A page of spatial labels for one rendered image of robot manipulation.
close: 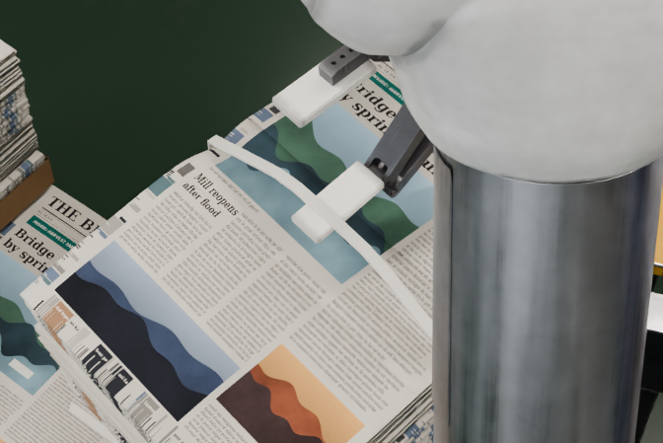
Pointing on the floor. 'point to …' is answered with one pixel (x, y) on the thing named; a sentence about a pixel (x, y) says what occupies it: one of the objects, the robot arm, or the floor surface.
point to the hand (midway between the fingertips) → (307, 163)
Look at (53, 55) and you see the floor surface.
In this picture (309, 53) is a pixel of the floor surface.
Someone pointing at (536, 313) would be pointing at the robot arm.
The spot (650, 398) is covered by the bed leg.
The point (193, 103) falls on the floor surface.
